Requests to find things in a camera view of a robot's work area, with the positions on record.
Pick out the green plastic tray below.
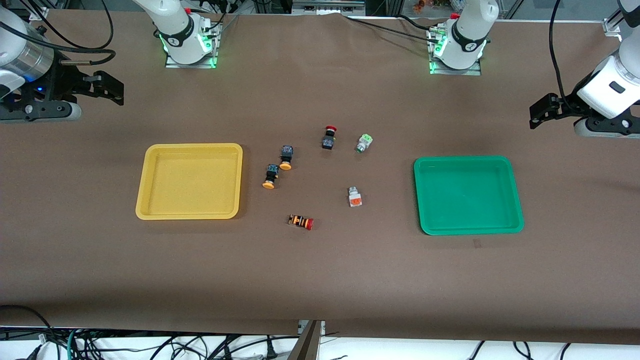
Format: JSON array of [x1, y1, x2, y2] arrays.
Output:
[[413, 155, 525, 236]]

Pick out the table leg post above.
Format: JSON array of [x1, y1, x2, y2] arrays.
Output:
[[287, 320, 326, 360]]

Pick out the brown table cover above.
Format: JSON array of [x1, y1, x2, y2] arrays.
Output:
[[0, 7, 640, 346]]

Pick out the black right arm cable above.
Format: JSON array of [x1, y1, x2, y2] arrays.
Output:
[[10, 0, 117, 67]]

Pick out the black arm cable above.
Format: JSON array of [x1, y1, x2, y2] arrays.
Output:
[[10, 0, 117, 67], [548, 0, 575, 103]]

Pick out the black cable on table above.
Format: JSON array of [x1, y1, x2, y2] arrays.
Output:
[[342, 14, 437, 40]]

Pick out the aluminium frame rail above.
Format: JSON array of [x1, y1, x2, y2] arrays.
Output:
[[291, 0, 366, 15]]

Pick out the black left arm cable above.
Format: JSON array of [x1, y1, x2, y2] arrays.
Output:
[[548, 0, 575, 103]]

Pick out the black cable tangle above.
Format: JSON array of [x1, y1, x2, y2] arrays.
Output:
[[80, 332, 302, 360]]

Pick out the green cable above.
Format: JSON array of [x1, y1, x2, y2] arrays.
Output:
[[66, 328, 84, 360]]

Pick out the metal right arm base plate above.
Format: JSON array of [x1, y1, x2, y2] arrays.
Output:
[[164, 22, 221, 70]]

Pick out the black looping floor cable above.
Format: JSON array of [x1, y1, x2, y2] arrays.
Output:
[[0, 304, 54, 347]]

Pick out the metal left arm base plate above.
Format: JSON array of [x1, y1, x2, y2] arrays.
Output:
[[426, 26, 483, 77]]

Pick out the yellow plastic tray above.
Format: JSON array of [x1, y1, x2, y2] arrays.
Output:
[[135, 143, 244, 221]]

